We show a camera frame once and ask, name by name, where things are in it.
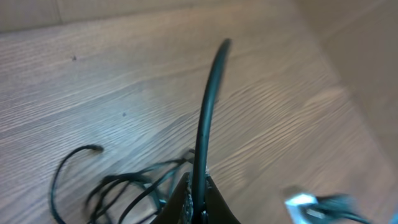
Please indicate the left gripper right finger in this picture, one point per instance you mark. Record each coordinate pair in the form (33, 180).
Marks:
(216, 208)

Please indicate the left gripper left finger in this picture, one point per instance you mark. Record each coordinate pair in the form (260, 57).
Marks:
(178, 209)

